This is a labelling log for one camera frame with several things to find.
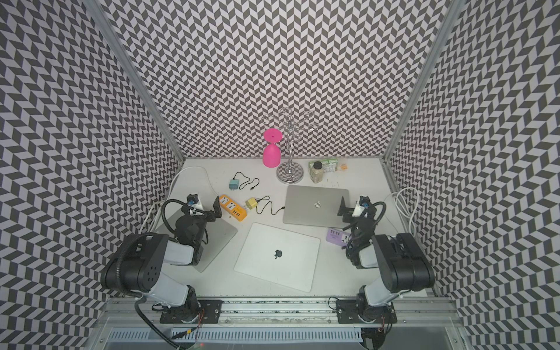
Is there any teal charger adapter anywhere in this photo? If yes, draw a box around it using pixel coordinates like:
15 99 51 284
228 179 239 190

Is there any yellow charger adapter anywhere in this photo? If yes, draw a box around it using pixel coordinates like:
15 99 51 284
246 198 258 210

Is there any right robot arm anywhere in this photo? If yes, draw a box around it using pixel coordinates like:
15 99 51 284
337 196 435 324

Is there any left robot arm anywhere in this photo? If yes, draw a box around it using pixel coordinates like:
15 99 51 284
101 193 223 323

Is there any left silver laptop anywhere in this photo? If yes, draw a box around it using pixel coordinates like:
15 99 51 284
153 209 238 273

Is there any rear grey laptop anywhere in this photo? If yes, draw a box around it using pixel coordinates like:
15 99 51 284
282 185 349 228

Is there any centre white laptop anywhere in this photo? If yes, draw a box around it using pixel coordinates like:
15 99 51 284
234 223 321 293

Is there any purple power strip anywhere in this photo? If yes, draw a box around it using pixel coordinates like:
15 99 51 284
326 227 350 249

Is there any orange power strip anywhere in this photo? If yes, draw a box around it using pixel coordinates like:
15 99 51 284
219 195 247 222

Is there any small glass bottle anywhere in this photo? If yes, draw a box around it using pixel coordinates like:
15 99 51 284
310 161 325 184

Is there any green packet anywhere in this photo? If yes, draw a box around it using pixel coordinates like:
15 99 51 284
309 157 338 173

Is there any chrome glass holder stand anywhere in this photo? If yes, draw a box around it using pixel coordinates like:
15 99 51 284
261 108 316 185

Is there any pink wine glass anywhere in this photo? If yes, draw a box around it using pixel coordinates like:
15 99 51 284
262 128 283 169

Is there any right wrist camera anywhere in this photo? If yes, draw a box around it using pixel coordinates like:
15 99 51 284
352 196 372 217

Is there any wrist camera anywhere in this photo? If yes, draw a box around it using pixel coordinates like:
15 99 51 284
352 196 372 217
187 193 205 216

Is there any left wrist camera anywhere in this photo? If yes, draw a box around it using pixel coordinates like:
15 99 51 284
187 193 205 216

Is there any white cable right side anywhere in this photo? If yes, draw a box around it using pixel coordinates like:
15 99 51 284
381 187 421 239

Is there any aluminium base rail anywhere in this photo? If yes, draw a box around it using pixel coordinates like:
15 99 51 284
93 296 465 329

